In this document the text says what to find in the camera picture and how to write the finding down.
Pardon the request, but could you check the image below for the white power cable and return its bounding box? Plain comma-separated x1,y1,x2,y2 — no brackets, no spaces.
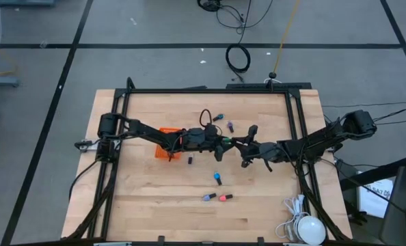
275,194,310,240

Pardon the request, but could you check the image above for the black equipment stand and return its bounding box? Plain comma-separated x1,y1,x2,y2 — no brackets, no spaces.
339,141,406,192

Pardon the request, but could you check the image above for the thin black floor cable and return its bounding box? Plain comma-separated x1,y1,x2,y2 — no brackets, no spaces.
321,100,406,127

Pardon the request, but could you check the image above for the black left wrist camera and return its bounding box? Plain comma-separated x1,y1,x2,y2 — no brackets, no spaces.
204,123,219,137

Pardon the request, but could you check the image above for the white dome lamp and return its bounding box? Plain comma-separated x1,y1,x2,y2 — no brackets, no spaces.
297,215,327,246

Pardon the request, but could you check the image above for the grey power adapter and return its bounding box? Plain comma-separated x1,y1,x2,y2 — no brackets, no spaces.
284,223,299,242

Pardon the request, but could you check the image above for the grey metal floor beam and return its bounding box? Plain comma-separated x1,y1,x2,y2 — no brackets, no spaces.
0,75,20,87
0,0,56,7

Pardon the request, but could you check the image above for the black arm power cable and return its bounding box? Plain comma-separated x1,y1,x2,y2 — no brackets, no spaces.
68,159,100,202

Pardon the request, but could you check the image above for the black tangled floor cable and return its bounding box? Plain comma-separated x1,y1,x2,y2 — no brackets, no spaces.
196,0,275,45

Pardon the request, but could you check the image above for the black metal table frame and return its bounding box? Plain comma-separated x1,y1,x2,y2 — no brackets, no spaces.
66,77,353,242

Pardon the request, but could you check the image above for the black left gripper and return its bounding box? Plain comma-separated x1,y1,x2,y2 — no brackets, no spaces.
179,126,234,163

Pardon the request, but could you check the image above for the black coiled floor cable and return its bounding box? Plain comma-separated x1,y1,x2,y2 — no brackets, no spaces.
225,43,252,83

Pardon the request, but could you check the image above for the orange plastic slotted basket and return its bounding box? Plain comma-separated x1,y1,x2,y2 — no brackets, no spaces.
154,127,184,161

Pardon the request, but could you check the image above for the white printed paper sign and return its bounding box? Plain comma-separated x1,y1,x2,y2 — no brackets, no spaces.
357,177,394,219

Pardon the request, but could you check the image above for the yellow hanging cable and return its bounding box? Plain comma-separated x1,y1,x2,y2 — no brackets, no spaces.
272,0,301,74

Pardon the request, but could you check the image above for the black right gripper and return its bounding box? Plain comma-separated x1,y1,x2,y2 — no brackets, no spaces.
232,124,286,169

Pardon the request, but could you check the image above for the black looped camera cable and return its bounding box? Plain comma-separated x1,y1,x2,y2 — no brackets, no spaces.
199,109,213,128

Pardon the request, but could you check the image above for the orange floor cable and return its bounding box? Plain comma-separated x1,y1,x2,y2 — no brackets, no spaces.
0,33,18,77

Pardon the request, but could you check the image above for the grey office chair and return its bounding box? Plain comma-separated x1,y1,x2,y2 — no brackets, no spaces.
379,166,406,246

